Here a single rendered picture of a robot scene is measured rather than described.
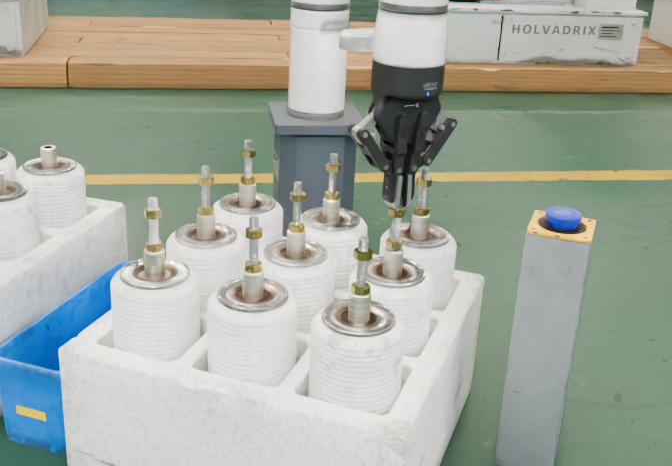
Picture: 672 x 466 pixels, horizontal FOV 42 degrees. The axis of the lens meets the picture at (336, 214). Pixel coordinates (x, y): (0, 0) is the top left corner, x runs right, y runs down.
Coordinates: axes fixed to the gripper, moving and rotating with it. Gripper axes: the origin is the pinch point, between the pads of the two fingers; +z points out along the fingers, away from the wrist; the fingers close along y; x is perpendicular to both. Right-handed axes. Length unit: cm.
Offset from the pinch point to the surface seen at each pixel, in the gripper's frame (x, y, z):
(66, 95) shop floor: 187, 9, 36
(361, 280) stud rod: -8.0, -9.3, 5.6
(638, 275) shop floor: 23, 72, 35
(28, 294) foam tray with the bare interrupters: 33, -34, 21
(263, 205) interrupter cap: 24.1, -4.5, 10.0
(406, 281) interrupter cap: -3.0, -0.1, 9.9
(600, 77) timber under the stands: 133, 176, 30
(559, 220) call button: -9.6, 15.1, 2.6
